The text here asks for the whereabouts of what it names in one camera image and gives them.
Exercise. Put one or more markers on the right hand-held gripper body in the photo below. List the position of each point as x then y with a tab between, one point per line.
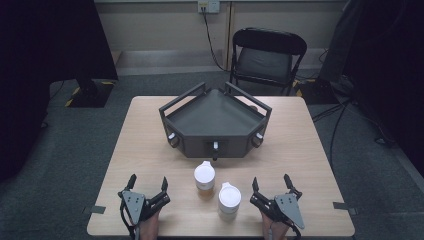
286	206

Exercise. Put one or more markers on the black folding chair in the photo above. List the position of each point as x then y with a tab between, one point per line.
265	61

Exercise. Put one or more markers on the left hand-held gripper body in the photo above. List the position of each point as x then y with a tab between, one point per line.
133	205

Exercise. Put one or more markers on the grey tape strip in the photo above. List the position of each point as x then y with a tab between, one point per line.
345	207
94	209

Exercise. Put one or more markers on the person's right hand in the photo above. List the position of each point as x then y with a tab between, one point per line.
275	229

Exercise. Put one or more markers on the black corner storage rack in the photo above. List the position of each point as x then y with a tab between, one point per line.
215	116

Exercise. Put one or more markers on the person's left hand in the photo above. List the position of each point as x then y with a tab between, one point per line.
149	227

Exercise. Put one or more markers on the white wall socket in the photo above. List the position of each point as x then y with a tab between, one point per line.
208	5

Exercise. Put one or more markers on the orange-filled bottle with white lid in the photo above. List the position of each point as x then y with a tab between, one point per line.
204	178

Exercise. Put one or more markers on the white-filled bottle with white lid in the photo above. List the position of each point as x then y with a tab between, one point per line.
229	200

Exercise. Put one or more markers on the black curtain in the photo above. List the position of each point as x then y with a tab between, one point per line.
390	60
50	50

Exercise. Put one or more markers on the black stand base plate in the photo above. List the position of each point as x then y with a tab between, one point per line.
316	91
90	95

